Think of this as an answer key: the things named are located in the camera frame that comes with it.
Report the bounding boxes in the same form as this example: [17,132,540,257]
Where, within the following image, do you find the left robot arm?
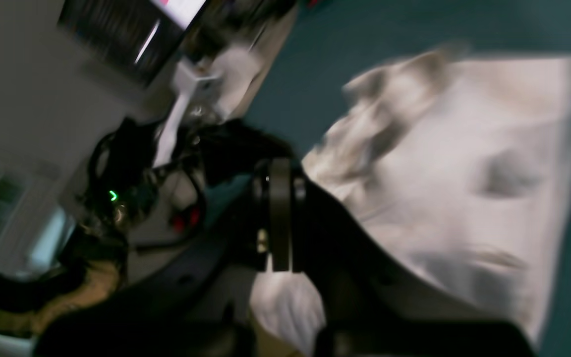
[0,118,294,339]

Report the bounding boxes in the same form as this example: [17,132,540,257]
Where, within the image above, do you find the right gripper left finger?
[34,158,283,357]

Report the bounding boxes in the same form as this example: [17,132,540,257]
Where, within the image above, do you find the teal table cover cloth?
[245,0,571,357]

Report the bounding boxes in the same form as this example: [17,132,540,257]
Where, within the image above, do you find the white T-shirt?
[248,47,571,355]

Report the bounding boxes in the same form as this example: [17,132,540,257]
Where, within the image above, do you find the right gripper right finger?
[282,158,535,357]

